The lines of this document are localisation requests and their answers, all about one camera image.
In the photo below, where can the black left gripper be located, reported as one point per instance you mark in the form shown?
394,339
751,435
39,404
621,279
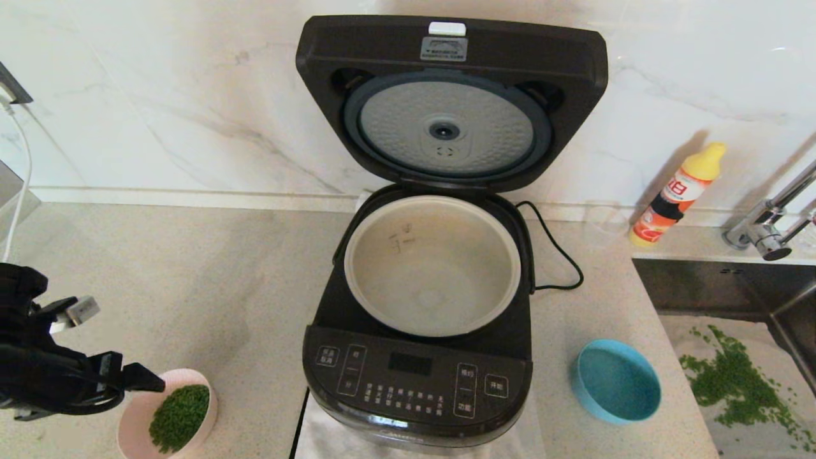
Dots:
32,370

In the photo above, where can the spilled green grains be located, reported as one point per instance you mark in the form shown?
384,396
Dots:
733,382

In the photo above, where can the pink bowl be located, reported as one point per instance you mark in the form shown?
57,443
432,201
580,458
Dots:
137,424

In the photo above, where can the steel sink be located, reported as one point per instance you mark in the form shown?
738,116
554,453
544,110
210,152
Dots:
701,287

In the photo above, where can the orange yellow detergent bottle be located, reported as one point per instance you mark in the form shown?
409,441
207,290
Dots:
676,191

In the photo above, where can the clear glass cup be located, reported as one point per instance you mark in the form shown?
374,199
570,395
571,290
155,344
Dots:
605,223

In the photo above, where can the chrome faucet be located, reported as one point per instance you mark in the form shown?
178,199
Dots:
765,239

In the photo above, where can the grey wall outlet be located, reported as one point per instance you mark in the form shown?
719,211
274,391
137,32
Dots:
13,86

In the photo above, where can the blue bowl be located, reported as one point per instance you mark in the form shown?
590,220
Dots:
615,382

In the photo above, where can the black strip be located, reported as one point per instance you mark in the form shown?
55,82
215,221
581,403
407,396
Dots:
298,427

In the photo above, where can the black rice cooker lid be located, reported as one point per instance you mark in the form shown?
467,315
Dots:
510,51

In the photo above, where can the black rice cooker body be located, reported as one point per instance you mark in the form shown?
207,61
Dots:
414,376

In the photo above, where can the white cloth mat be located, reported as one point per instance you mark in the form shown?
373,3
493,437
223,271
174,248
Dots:
331,443

